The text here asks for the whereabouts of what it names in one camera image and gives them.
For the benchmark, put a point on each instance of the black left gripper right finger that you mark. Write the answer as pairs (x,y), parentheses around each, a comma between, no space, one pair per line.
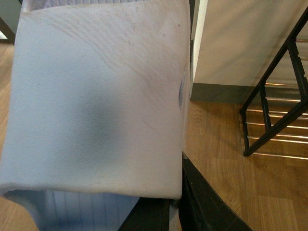
(201,208)

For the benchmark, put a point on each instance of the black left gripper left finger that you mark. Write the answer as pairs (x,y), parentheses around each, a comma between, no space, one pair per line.
(149,214)

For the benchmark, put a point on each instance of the light blue slide sandal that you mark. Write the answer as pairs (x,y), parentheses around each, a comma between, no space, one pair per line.
(98,104)

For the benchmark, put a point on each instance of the black chrome shoe rack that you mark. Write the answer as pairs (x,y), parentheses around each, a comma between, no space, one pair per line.
(275,115)

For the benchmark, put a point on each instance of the large window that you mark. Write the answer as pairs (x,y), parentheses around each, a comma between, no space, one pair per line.
(9,18)

